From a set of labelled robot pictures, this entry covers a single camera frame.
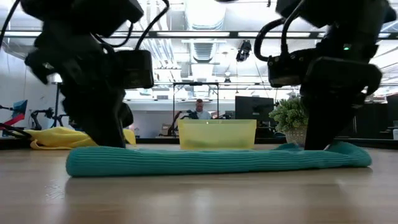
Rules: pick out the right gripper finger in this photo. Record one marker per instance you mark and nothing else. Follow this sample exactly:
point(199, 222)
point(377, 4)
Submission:
point(323, 124)

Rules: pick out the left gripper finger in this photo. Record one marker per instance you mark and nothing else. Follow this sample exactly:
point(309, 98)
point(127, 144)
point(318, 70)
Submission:
point(102, 121)

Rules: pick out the yellow microfiber towel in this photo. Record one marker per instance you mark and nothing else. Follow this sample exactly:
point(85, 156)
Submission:
point(53, 138)

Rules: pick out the teal microfiber towel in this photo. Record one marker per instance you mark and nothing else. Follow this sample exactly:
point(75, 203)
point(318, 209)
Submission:
point(186, 163)

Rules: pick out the yellow translucent plastic bin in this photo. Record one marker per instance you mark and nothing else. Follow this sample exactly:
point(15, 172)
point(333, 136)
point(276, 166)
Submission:
point(217, 130)

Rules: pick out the black background robot arm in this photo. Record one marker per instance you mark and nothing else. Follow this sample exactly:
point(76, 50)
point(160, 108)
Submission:
point(223, 117)
point(186, 115)
point(46, 112)

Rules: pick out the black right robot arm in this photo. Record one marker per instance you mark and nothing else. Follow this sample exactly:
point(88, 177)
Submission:
point(342, 12)

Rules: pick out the background monitor on arm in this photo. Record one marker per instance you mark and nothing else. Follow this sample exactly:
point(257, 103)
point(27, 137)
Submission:
point(21, 105)

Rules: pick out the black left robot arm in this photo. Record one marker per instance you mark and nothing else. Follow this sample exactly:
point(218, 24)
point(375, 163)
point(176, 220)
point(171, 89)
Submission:
point(77, 12)

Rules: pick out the artificial plant in patterned pot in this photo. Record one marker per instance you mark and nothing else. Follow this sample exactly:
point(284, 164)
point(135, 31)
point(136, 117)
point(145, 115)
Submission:
point(286, 113)

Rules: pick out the black cabinet row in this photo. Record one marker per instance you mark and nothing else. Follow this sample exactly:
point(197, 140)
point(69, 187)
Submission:
point(382, 121)

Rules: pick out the black monitor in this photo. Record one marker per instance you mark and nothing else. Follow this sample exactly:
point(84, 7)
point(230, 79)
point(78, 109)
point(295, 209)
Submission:
point(253, 109)

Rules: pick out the person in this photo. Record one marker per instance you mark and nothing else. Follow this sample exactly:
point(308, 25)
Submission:
point(200, 105)

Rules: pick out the black overhead crossbar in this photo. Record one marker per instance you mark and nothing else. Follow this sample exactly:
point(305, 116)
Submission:
point(233, 34)

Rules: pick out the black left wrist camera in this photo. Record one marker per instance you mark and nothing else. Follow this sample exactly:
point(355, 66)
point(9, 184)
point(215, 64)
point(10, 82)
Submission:
point(136, 70)

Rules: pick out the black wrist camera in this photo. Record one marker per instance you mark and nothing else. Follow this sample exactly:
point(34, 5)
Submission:
point(136, 70)
point(286, 71)

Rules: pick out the black metal table frame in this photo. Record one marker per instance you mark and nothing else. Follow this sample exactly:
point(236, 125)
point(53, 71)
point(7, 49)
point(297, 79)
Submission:
point(155, 140)

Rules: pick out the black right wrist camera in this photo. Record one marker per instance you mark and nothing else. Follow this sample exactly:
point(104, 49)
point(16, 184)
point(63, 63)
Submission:
point(286, 71)

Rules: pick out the black background station frame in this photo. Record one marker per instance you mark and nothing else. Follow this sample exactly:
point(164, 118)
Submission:
point(196, 83)

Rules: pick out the black hanging camera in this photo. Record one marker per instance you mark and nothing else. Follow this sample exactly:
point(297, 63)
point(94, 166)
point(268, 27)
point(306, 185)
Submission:
point(244, 51)

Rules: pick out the silver ventilation duct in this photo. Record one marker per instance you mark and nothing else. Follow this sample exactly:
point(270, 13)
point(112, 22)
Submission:
point(203, 12)

